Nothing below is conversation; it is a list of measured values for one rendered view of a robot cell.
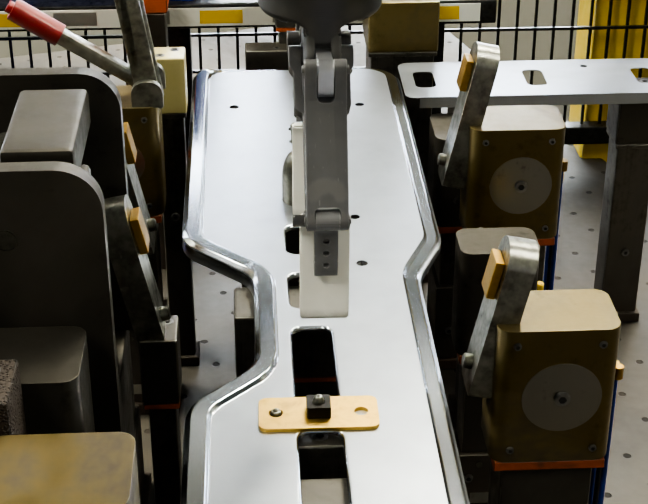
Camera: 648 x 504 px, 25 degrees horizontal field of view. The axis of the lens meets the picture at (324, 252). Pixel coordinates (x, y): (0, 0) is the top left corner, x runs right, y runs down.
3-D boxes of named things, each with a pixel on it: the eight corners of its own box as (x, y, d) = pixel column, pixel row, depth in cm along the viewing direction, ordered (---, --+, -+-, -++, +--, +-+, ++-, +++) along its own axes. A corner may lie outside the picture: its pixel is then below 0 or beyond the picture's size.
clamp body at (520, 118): (569, 438, 151) (599, 130, 134) (455, 441, 151) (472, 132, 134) (556, 401, 157) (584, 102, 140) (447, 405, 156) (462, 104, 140)
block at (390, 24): (429, 282, 179) (440, 0, 161) (364, 284, 178) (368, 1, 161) (421, 251, 186) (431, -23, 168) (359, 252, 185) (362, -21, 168)
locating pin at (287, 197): (318, 222, 131) (318, 155, 128) (283, 222, 131) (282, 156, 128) (316, 206, 134) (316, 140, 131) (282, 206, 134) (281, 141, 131)
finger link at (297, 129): (292, 126, 98) (292, 121, 99) (292, 218, 102) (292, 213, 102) (336, 125, 99) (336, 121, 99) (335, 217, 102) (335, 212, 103)
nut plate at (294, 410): (376, 398, 104) (376, 384, 104) (380, 429, 101) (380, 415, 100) (258, 401, 104) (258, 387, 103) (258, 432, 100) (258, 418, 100)
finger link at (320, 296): (349, 212, 87) (350, 217, 87) (347, 312, 91) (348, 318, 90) (299, 213, 87) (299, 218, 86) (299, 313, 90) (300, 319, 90)
